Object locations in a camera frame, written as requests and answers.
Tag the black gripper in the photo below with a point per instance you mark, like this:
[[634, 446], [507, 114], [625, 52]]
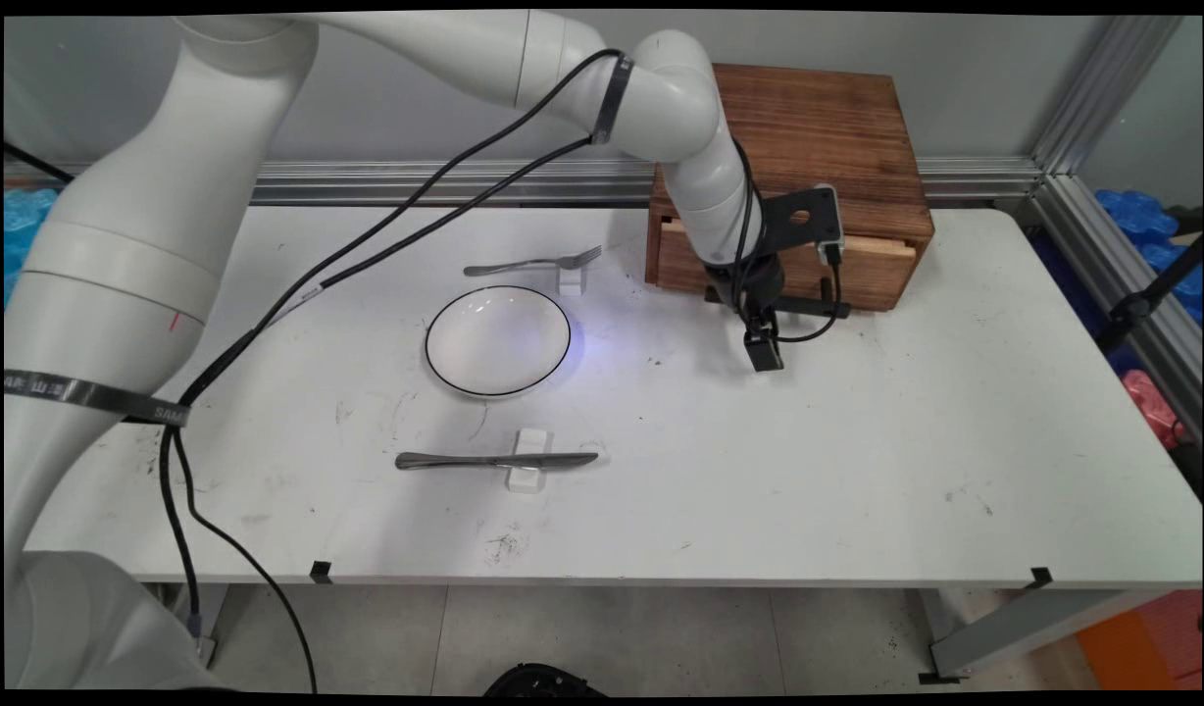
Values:
[[749, 284]]

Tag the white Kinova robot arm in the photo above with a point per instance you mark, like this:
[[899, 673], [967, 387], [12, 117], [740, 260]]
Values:
[[122, 245]]

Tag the small white fork rest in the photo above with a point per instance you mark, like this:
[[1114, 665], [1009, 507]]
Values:
[[573, 282]]

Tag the brown wooden drawer cabinet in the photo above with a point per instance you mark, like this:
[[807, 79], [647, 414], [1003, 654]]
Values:
[[818, 127]]

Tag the silver metal fork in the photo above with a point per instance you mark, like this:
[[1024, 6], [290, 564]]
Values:
[[524, 265]]

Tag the white plate with black rim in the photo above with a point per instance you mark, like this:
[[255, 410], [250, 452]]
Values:
[[499, 341]]

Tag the white knife rest block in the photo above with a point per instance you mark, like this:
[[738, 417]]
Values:
[[524, 480]]

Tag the silver metal knife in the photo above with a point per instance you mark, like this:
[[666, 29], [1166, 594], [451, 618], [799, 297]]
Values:
[[445, 461]]

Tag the small black table clip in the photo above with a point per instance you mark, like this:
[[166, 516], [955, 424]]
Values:
[[321, 572], [1041, 577]]

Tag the grey metal table leg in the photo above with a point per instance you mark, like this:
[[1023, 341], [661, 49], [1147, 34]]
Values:
[[210, 618], [1014, 632]]

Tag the black tripod stand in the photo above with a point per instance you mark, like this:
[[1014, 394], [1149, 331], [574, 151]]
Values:
[[1146, 299]]

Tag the red plastic bag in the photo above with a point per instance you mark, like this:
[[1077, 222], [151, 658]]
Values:
[[1151, 407]]

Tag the blue plastic bag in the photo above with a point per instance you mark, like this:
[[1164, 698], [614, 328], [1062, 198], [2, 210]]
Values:
[[1141, 221], [28, 235]]

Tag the black object on floor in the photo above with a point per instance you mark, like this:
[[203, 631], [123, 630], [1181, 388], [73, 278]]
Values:
[[543, 681]]

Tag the orange box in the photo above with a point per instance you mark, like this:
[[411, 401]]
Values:
[[1141, 647]]

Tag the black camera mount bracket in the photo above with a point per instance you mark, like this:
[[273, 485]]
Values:
[[783, 235]]

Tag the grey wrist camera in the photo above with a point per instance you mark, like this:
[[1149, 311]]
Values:
[[829, 221]]

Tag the slanted aluminium frame rail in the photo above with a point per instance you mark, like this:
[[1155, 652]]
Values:
[[1112, 265]]

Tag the upright aluminium frame post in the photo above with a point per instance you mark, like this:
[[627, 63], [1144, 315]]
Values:
[[1102, 88]]

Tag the horizontal aluminium frame rail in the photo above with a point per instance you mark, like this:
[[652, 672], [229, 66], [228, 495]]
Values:
[[298, 181]]

